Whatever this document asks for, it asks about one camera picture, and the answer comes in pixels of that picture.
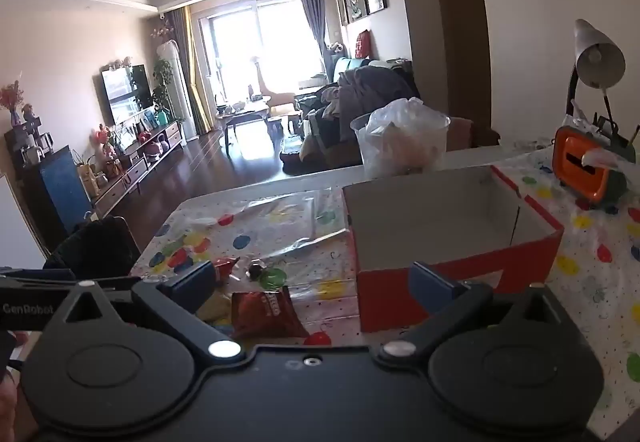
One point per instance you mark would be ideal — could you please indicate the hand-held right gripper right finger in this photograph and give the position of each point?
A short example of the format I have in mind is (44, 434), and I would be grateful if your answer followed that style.
(431, 283)

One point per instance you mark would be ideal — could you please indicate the chair with piled clothes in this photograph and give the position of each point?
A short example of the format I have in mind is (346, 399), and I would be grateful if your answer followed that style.
(320, 141)

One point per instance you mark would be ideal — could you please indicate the clear plastic sheet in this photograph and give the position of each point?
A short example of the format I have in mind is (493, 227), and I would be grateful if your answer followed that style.
(290, 227)

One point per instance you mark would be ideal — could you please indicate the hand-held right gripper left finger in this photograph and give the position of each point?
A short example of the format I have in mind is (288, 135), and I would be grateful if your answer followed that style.
(192, 282)

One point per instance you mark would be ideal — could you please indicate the clear plastic bag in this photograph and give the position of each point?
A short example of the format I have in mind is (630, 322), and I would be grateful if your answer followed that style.
(597, 157)

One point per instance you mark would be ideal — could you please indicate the red cushion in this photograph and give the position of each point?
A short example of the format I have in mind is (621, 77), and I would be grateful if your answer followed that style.
(363, 44)

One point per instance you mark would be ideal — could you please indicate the black chair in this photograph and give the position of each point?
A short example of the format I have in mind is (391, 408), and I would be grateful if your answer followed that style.
(95, 242)

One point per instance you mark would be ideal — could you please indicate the person's left forearm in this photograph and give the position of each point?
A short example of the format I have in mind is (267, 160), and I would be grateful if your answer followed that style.
(7, 397)

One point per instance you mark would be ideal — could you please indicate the wooden television cabinet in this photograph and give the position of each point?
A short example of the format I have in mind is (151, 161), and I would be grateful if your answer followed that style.
(145, 156)

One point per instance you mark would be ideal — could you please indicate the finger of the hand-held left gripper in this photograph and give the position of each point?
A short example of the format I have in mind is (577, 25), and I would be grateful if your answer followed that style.
(114, 283)

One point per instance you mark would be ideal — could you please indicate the flat screen television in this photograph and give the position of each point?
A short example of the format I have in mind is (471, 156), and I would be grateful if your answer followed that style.
(126, 94)

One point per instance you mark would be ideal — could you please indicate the blue front cabinet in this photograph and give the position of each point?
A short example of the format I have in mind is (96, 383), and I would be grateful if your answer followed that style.
(60, 192)

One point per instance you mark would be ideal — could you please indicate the white standing air conditioner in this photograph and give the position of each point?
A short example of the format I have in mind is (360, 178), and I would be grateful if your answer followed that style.
(175, 86)

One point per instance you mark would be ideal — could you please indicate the dark chocolate candy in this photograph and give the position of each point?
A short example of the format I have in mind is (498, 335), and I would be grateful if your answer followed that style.
(256, 271)

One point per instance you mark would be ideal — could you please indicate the vase of pink flowers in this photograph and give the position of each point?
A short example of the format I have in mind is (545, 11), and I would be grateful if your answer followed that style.
(11, 99)

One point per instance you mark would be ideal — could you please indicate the grey desk lamp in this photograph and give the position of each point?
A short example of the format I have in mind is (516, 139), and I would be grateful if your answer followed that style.
(597, 54)

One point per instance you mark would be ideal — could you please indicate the coffee table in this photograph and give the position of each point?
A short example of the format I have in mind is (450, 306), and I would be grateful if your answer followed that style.
(245, 114)

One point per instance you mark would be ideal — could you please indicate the reddish brown snack packet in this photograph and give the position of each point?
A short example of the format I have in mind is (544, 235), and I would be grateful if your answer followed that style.
(265, 314)

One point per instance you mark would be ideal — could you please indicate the white printed paper packet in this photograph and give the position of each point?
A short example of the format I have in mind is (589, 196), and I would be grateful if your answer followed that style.
(525, 141)

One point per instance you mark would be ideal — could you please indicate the green potted plant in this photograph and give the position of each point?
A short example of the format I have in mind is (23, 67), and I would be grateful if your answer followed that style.
(161, 81)

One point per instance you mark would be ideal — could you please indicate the orange green desktop organizer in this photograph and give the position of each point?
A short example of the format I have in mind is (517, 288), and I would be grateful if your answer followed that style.
(570, 166)

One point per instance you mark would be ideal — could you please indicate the clear plastic container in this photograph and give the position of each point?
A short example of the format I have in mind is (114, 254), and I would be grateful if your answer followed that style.
(400, 151)

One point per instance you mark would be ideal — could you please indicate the red wrapped candy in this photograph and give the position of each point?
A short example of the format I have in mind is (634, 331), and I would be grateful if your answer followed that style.
(225, 268)

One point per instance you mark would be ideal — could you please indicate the grey and yellow curtain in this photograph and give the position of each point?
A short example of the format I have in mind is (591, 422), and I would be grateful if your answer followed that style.
(187, 61)

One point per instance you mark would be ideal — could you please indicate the white plastic bag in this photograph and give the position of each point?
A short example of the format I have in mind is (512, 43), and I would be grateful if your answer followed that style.
(405, 121)

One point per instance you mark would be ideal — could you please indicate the pile of clothes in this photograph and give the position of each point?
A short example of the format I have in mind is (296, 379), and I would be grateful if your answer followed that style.
(365, 86)

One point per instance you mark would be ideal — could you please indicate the cloth-draped chair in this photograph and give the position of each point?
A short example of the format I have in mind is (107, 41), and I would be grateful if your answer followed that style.
(470, 134)

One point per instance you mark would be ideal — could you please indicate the brown wooden door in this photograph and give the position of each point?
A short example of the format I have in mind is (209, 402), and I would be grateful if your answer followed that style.
(455, 21)

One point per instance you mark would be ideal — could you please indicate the red cardboard box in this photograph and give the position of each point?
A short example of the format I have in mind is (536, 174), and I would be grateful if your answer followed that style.
(425, 222)

